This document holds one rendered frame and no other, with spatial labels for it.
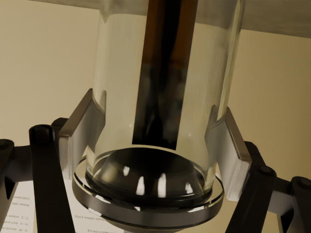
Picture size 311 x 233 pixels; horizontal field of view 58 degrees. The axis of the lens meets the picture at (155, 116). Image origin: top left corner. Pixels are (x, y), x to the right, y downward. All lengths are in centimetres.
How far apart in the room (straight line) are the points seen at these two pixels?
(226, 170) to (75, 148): 9
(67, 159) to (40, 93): 70
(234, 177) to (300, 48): 75
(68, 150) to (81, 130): 2
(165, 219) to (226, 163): 5
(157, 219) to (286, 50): 76
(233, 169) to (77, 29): 71
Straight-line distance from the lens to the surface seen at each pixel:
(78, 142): 17
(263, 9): 60
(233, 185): 17
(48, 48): 84
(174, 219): 17
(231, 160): 17
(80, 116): 17
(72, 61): 82
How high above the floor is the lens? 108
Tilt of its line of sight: 9 degrees up
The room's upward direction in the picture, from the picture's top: 173 degrees counter-clockwise
